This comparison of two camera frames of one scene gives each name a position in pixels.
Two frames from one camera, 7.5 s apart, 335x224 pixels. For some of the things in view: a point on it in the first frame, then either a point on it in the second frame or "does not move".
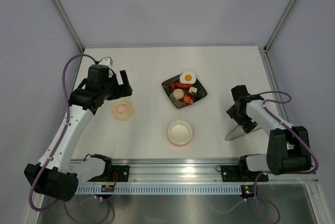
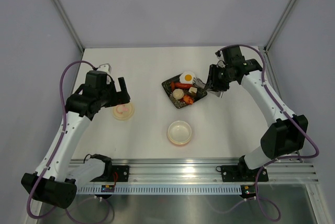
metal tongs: x=237 y=132 -> x=200 y=84
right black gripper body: x=244 y=121 -> x=219 y=78
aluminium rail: x=196 y=170 does not move
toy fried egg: x=188 y=77 does not move
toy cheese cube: x=191 y=89 does not move
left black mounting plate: x=123 y=172 does not move
